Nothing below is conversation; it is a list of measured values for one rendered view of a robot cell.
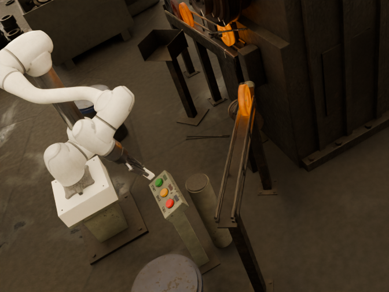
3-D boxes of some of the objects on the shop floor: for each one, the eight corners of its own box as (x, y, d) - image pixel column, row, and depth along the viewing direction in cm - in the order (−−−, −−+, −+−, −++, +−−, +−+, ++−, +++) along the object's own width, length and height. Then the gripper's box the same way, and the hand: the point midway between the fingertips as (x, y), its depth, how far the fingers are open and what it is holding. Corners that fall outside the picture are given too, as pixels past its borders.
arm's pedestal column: (91, 265, 233) (65, 238, 213) (79, 221, 263) (55, 193, 243) (149, 232, 239) (128, 202, 218) (130, 192, 268) (111, 162, 248)
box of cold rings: (118, 15, 508) (90, -46, 456) (139, 33, 448) (110, -34, 395) (48, 51, 491) (10, -8, 439) (60, 76, 431) (19, 11, 378)
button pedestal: (204, 235, 225) (169, 167, 184) (223, 267, 207) (189, 199, 166) (180, 249, 223) (140, 182, 182) (197, 283, 205) (156, 217, 164)
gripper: (125, 155, 156) (162, 180, 171) (117, 138, 165) (153, 163, 181) (113, 167, 157) (150, 191, 172) (106, 150, 166) (142, 174, 182)
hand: (147, 174), depth 174 cm, fingers closed
